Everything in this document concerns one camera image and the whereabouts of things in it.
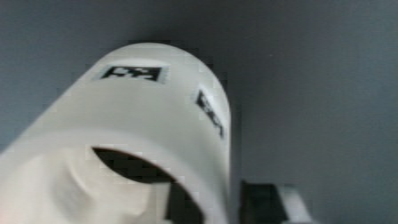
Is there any white lamp shade cone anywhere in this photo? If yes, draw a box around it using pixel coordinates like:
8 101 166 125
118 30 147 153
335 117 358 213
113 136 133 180
0 43 230 224

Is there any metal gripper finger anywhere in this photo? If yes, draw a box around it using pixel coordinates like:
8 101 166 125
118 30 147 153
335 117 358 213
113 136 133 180
239 182 312 224

